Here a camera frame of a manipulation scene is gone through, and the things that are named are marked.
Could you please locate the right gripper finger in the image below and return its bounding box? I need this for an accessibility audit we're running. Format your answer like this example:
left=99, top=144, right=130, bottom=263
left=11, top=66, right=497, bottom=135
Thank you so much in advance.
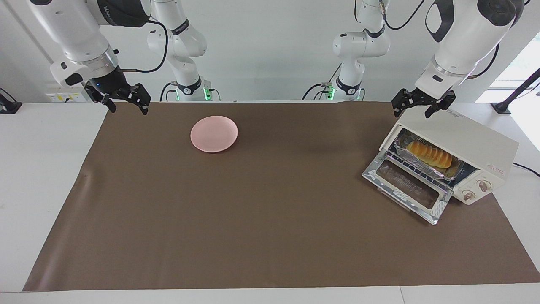
left=94, top=91, right=118, bottom=114
left=128, top=83, right=152, bottom=116

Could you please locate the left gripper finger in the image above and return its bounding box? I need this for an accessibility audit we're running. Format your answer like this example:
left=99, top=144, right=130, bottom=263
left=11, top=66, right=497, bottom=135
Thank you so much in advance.
left=391, top=90, right=412, bottom=118
left=424, top=94, right=457, bottom=119

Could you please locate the aluminium foil tray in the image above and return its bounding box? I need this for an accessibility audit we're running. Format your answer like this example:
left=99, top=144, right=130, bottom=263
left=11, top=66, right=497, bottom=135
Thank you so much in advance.
left=393, top=134, right=461, bottom=182

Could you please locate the golden bread loaf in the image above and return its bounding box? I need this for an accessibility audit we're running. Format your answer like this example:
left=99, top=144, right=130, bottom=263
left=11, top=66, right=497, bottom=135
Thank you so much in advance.
left=406, top=141, right=454, bottom=170

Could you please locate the white toaster oven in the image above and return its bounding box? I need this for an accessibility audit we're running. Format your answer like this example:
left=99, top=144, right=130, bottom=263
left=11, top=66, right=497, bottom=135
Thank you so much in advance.
left=378, top=108, right=520, bottom=206

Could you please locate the glass oven door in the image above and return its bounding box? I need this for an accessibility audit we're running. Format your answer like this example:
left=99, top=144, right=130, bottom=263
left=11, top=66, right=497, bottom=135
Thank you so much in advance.
left=362, top=150, right=454, bottom=226

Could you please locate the pink round plate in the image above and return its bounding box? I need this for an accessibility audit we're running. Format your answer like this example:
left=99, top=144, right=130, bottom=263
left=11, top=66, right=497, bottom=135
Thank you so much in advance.
left=190, top=115, right=239, bottom=153

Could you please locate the black table clamp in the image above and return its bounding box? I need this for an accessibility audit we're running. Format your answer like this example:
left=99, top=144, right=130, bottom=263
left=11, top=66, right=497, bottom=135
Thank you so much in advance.
left=0, top=87, right=23, bottom=115

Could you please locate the brown table mat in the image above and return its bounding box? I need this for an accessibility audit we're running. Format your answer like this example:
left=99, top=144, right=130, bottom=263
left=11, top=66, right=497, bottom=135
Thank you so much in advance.
left=22, top=100, right=540, bottom=292

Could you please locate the black base cable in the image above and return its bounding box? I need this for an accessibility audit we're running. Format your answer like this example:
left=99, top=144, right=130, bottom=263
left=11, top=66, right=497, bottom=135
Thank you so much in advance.
left=301, top=63, right=340, bottom=101
left=159, top=81, right=178, bottom=102

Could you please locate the white wall power outlet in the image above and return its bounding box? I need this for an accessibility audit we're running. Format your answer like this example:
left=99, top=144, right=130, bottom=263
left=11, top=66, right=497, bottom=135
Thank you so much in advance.
left=45, top=92, right=85, bottom=103

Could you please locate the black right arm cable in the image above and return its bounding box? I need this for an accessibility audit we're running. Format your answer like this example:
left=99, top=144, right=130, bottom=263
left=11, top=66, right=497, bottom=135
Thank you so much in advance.
left=116, top=19, right=170, bottom=73

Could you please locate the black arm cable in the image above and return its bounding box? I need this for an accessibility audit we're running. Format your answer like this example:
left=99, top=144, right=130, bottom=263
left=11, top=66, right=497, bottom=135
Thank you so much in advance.
left=379, top=0, right=501, bottom=79
left=116, top=19, right=170, bottom=73

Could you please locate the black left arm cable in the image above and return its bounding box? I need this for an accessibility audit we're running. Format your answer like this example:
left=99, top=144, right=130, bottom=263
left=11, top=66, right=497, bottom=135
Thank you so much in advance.
left=379, top=0, right=501, bottom=79

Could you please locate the black camera stand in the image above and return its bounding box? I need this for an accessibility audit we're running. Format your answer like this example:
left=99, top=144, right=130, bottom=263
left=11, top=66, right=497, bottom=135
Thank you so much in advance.
left=491, top=68, right=540, bottom=116

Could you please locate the black oven power cord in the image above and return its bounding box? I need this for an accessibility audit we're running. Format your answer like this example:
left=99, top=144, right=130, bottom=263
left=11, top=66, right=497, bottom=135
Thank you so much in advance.
left=512, top=162, right=540, bottom=178

